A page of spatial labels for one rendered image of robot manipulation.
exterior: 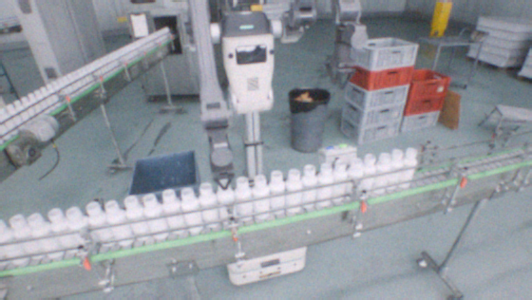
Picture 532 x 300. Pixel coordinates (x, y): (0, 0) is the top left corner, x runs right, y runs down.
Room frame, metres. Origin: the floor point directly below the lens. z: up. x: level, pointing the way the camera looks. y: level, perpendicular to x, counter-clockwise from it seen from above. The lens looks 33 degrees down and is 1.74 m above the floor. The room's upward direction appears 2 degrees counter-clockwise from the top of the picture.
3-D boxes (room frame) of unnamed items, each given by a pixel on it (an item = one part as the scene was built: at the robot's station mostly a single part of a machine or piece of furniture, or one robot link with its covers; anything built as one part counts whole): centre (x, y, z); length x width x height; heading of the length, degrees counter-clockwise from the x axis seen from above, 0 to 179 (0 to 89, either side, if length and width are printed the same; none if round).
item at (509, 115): (2.82, -3.03, 0.21); 0.61 x 0.47 x 0.41; 157
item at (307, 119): (2.80, -0.49, 0.32); 0.45 x 0.45 x 0.64
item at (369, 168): (0.83, -0.38, 1.08); 0.06 x 0.06 x 0.17
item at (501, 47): (6.17, -5.67, 0.50); 1.23 x 1.05 x 1.00; 102
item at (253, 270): (1.38, 0.06, 0.24); 0.68 x 0.53 x 0.41; 13
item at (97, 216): (0.61, 0.54, 1.08); 0.06 x 0.06 x 0.17
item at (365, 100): (3.04, -1.32, 0.55); 0.61 x 0.41 x 0.22; 110
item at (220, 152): (0.67, 0.12, 1.36); 0.12 x 0.09 x 0.12; 13
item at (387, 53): (3.05, -1.32, 1.00); 0.61 x 0.41 x 0.22; 111
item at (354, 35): (0.92, -0.28, 1.60); 0.12 x 0.09 x 0.12; 14
